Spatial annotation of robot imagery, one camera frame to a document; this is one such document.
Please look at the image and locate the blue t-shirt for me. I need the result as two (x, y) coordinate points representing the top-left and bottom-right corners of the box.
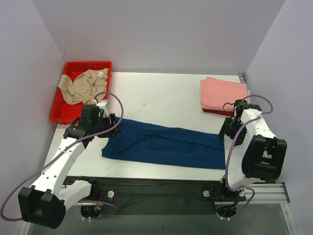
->
(102, 119), (225, 170)

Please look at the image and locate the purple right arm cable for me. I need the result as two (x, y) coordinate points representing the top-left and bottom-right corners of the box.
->
(216, 94), (273, 219)

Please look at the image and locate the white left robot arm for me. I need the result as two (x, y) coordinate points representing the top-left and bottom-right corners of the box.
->
(18, 100), (120, 229)

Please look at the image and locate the beige t-shirt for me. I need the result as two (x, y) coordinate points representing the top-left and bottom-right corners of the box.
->
(58, 68), (109, 105)

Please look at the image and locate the aluminium frame rail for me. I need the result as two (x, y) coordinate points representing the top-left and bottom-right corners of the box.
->
(19, 72), (296, 235)

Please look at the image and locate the folded red t-shirt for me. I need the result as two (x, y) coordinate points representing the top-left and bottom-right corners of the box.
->
(202, 109), (234, 117)

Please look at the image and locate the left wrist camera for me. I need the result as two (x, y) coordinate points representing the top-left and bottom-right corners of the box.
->
(93, 99), (109, 110)

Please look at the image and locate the folded pink t-shirt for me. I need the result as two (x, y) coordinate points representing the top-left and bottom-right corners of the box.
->
(200, 77), (248, 112)

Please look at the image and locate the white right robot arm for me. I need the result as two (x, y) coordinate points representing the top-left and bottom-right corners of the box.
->
(217, 98), (288, 200)

